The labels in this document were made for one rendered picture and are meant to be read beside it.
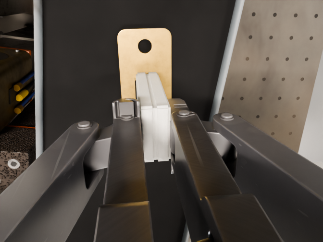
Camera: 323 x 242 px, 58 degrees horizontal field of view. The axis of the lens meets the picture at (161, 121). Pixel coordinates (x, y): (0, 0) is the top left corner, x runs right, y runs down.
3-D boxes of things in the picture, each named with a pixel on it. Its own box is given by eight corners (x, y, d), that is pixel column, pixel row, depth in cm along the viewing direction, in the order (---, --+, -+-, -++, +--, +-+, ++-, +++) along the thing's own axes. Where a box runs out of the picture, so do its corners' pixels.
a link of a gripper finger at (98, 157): (142, 169, 13) (73, 174, 13) (139, 123, 17) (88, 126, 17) (141, 138, 12) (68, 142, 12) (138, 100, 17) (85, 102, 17)
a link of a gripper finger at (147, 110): (156, 162, 15) (141, 163, 15) (148, 112, 21) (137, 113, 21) (155, 106, 14) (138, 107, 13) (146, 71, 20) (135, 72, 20)
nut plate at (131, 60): (117, 29, 20) (116, 30, 19) (170, 27, 21) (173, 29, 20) (124, 137, 24) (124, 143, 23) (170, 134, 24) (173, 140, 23)
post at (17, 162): (61, 64, 66) (-25, 149, 29) (84, 67, 66) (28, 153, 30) (61, 86, 68) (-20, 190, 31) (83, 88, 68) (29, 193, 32)
